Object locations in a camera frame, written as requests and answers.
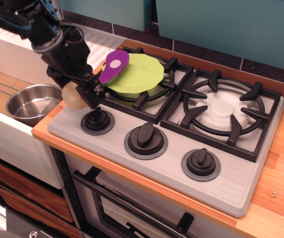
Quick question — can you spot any black right burner grate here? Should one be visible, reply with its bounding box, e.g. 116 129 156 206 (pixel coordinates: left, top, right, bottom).
160 69 284 162

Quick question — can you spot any black left burner grate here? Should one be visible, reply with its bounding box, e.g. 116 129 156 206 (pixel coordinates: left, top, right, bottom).
102 47 194 124

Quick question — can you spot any small steel pot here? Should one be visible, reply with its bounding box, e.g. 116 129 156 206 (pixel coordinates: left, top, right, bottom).
0 83 63 127

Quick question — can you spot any black right stove knob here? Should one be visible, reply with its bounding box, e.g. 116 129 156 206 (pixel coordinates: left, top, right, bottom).
181 148 221 182

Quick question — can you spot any black oven door handle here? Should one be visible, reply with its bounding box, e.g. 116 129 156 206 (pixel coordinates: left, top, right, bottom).
72 171 194 238

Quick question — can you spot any lime green plate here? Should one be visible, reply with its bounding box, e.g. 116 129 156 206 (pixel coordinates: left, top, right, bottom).
106 53 164 94

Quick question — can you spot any black left stove knob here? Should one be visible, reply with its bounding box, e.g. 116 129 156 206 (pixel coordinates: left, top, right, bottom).
81 107 115 136

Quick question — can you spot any black braided cable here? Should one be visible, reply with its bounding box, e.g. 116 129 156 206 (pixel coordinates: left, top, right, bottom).
0 6 32 35

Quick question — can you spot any teal cabinet right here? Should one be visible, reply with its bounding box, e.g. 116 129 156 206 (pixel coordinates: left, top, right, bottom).
156 0 284 69

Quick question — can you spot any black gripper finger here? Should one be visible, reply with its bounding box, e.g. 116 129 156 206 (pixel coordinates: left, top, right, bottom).
76 78 105 109
46 66 70 88

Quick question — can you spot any white right burner disc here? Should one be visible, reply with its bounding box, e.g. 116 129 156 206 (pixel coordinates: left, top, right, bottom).
188 85 258 131

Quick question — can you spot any grey toy stove top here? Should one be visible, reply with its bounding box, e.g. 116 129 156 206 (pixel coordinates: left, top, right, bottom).
47 66 284 219

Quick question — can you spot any wooden drawer front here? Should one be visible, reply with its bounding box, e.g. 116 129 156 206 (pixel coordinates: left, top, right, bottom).
0 159 81 238

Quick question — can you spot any purple toy eggplant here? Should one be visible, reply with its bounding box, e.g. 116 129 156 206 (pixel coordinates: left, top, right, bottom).
99 50 130 86

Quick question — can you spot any teal cabinet left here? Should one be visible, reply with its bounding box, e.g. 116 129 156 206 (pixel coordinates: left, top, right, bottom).
58 0 153 31

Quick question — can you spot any black burner grate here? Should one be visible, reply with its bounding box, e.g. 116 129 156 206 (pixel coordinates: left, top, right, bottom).
102 47 194 124
160 69 284 162

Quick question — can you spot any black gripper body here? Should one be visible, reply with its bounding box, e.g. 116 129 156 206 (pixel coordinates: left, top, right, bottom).
32 24 97 84

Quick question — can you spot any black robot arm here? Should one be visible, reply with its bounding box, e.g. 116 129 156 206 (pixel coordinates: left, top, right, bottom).
0 0 105 109

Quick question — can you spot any teal cabinet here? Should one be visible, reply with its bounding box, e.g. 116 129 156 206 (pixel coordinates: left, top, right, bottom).
156 0 284 69
58 0 153 31

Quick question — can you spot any beige toy potato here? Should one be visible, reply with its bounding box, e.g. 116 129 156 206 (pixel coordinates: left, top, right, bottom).
62 81 88 110

